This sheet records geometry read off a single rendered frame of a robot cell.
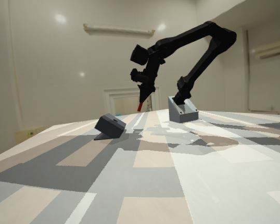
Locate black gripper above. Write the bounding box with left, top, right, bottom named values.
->
left=134, top=67, right=158, bottom=103

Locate grey sloped panel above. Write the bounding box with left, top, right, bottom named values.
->
left=94, top=113, right=126, bottom=141

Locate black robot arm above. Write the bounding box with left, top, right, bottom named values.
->
left=130, top=21, right=237, bottom=105

